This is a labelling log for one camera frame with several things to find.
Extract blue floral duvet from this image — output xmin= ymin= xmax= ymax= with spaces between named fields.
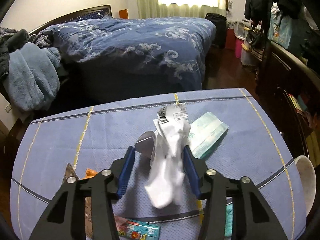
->
xmin=41 ymin=17 xmax=217 ymax=89

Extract blue checked tablecloth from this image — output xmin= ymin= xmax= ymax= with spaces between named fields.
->
xmin=10 ymin=87 xmax=309 ymax=240

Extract red bag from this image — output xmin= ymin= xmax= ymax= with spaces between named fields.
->
xmin=225 ymin=28 xmax=237 ymax=50

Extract star print pillow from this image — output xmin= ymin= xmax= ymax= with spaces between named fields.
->
xmin=82 ymin=10 xmax=110 ymax=20

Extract black suitcase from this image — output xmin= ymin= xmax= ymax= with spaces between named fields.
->
xmin=205 ymin=12 xmax=227 ymax=49

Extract short black jacket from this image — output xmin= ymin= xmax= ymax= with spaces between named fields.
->
xmin=274 ymin=0 xmax=302 ymax=19

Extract teal bag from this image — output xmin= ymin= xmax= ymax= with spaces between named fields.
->
xmin=267 ymin=5 xmax=308 ymax=53

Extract pale green tissue pack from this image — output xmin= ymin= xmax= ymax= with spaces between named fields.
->
xmin=186 ymin=112 xmax=229 ymax=158

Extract dark wooden dresser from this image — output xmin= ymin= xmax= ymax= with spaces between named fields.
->
xmin=257 ymin=40 xmax=320 ymax=180

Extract white plastic stool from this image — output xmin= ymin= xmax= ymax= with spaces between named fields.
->
xmin=294 ymin=155 xmax=317 ymax=217

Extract colourful teal snack packet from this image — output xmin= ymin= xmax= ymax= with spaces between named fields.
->
xmin=114 ymin=217 xmax=161 ymax=239

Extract dark puffer jacket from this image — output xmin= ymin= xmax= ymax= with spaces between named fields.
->
xmin=0 ymin=29 xmax=29 ymax=80

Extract blue fleece blanket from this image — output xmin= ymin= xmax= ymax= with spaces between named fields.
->
xmin=2 ymin=42 xmax=62 ymax=113

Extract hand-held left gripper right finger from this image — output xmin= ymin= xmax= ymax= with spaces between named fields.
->
xmin=182 ymin=146 xmax=289 ymax=240

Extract black handbag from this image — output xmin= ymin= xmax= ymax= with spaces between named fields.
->
xmin=246 ymin=25 xmax=265 ymax=52

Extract dark wooden bed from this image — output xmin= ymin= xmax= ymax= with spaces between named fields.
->
xmin=29 ymin=4 xmax=218 ymax=98

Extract brown wrapper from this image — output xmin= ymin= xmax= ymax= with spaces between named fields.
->
xmin=64 ymin=163 xmax=93 ymax=239

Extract clear storage box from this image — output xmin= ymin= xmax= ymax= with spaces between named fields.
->
xmin=240 ymin=44 xmax=259 ymax=67

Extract pink bin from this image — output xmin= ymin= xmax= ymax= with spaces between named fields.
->
xmin=234 ymin=36 xmax=247 ymax=59

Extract plaid garment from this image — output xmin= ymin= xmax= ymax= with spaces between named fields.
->
xmin=29 ymin=32 xmax=54 ymax=48

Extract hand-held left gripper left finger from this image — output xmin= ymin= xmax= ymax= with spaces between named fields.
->
xmin=27 ymin=146 xmax=137 ymax=240

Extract colourful books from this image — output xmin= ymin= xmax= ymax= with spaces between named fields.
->
xmin=287 ymin=94 xmax=315 ymax=130

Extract teal wrapper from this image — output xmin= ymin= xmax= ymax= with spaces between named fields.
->
xmin=224 ymin=202 xmax=234 ymax=238

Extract long black coat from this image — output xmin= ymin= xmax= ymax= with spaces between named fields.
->
xmin=244 ymin=0 xmax=274 ymax=27

